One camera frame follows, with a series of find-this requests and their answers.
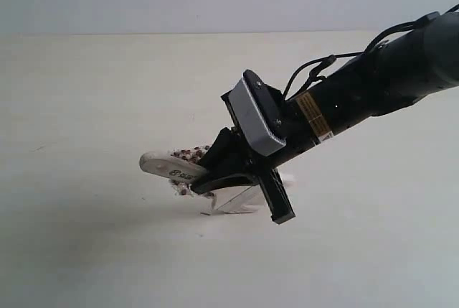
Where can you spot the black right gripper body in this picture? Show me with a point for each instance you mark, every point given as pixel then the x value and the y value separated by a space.
pixel 303 124

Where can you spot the pile of brown pellets and crumbs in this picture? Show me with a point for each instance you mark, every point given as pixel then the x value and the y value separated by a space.
pixel 188 160

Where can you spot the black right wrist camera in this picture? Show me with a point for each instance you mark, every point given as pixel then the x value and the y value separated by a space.
pixel 257 114

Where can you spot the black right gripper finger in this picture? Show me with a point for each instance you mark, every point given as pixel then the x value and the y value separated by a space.
pixel 213 181
pixel 229 152

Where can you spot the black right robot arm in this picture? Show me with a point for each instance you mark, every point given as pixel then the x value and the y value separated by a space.
pixel 399 67

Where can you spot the wooden paint brush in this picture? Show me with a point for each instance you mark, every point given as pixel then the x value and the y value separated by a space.
pixel 271 190

